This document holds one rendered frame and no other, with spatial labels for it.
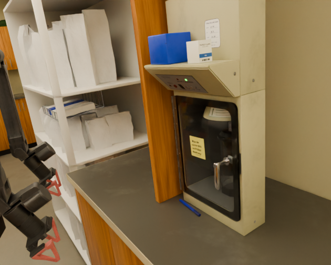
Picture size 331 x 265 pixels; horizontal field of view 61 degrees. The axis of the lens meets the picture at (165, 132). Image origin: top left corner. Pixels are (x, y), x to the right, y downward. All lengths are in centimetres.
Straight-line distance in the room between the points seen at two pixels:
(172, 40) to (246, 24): 22
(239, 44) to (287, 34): 45
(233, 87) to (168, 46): 23
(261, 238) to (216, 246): 15
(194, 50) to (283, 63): 53
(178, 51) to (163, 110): 29
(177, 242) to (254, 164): 36
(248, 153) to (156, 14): 58
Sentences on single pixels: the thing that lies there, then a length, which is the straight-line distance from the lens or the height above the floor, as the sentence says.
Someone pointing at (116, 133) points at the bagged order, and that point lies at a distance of 207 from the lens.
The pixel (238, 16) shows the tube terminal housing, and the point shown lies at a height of 162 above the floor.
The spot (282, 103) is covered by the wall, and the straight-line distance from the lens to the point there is 127.
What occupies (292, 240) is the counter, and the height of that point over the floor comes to 94.
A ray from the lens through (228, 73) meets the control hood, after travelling 78.
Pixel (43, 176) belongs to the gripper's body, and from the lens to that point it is 133.
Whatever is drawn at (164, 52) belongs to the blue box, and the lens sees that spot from 88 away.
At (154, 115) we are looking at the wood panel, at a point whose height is 132.
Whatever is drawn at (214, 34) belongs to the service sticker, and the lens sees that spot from 87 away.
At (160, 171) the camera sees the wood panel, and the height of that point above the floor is 108.
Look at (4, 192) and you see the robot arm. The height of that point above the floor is 124.
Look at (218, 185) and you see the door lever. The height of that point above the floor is 113.
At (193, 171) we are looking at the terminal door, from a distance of 106.
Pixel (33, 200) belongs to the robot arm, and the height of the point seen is 119.
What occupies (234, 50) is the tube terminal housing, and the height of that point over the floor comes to 153.
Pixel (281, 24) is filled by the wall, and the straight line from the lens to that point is 125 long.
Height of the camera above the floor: 157
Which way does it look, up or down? 17 degrees down
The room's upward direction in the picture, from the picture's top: 6 degrees counter-clockwise
